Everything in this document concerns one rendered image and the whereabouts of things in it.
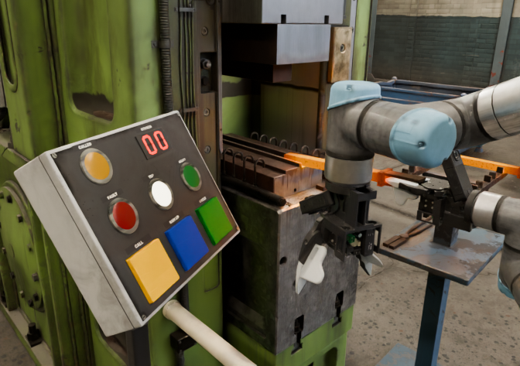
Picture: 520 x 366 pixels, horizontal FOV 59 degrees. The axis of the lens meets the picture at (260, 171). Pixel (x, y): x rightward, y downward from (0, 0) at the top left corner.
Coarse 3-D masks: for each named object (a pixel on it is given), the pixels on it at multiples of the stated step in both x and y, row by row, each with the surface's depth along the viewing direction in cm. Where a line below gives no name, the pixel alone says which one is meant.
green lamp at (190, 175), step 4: (184, 168) 86; (188, 168) 87; (192, 168) 88; (184, 172) 86; (188, 172) 87; (192, 172) 88; (196, 172) 89; (184, 176) 85; (188, 176) 86; (192, 176) 87; (196, 176) 88; (188, 180) 86; (192, 180) 87; (196, 180) 88; (192, 184) 86; (196, 184) 87
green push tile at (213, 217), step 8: (208, 200) 89; (216, 200) 90; (200, 208) 85; (208, 208) 87; (216, 208) 89; (200, 216) 85; (208, 216) 86; (216, 216) 88; (224, 216) 91; (208, 224) 85; (216, 224) 87; (224, 224) 90; (208, 232) 85; (216, 232) 86; (224, 232) 89; (216, 240) 85
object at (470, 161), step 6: (462, 156) 158; (468, 162) 156; (474, 162) 155; (480, 162) 153; (486, 162) 152; (492, 162) 152; (498, 162) 152; (486, 168) 152; (492, 168) 151; (504, 168) 149; (510, 168) 148; (516, 168) 147; (516, 174) 147
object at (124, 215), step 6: (120, 204) 70; (126, 204) 71; (114, 210) 68; (120, 210) 69; (126, 210) 70; (132, 210) 71; (114, 216) 68; (120, 216) 69; (126, 216) 70; (132, 216) 71; (120, 222) 68; (126, 222) 69; (132, 222) 70; (126, 228) 69
